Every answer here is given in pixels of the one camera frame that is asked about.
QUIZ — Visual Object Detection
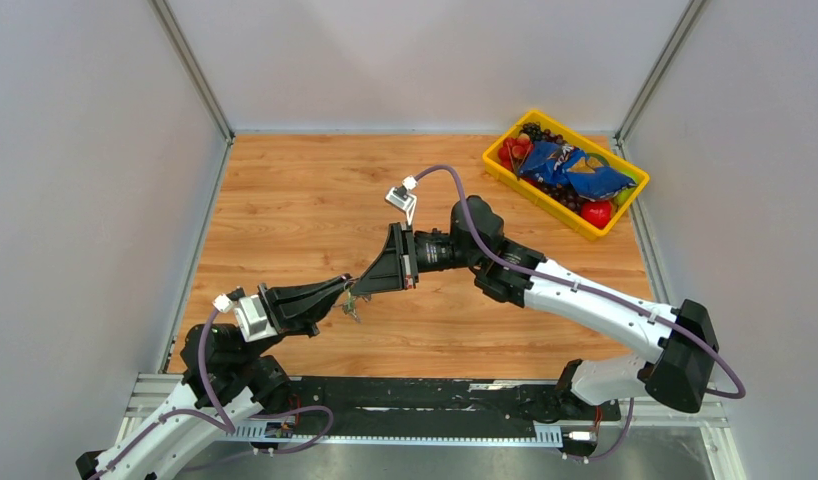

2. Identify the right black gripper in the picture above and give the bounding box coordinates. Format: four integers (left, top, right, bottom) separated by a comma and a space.
351, 221, 483, 294

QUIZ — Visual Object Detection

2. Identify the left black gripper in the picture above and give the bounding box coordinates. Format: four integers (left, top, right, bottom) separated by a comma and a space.
236, 274, 353, 364

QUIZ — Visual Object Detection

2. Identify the silver metal keyring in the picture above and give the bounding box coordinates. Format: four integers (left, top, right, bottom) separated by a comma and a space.
334, 285, 372, 324

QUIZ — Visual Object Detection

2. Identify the green key tag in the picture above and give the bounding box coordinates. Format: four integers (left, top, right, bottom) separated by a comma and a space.
342, 289, 355, 311

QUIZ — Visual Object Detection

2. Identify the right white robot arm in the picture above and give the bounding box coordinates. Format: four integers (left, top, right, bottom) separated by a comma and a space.
350, 195, 718, 418

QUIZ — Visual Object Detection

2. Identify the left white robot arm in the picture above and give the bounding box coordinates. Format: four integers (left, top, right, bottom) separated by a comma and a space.
76, 274, 355, 479

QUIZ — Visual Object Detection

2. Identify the dark grape bunch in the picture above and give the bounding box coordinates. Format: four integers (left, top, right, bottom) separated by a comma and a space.
516, 122, 585, 214

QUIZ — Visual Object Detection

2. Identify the blue snack bag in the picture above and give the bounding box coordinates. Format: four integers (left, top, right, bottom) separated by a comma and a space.
515, 141, 638, 201

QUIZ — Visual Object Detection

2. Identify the red apple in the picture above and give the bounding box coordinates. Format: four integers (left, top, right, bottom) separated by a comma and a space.
580, 201, 614, 230

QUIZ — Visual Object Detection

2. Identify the green fruit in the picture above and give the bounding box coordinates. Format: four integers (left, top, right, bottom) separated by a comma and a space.
613, 170, 638, 208

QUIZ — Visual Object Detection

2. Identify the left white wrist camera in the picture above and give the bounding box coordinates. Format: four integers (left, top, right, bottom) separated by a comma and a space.
212, 292, 278, 343

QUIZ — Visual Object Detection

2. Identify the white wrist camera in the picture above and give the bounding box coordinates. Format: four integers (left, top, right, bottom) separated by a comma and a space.
212, 292, 278, 343
385, 176, 418, 226

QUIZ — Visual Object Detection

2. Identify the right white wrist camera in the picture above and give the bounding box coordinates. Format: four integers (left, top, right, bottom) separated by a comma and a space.
385, 176, 418, 226

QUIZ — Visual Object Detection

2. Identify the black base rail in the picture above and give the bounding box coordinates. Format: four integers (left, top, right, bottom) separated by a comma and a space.
221, 376, 622, 447

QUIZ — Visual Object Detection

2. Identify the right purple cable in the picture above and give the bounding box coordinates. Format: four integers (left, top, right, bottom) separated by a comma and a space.
412, 164, 747, 464

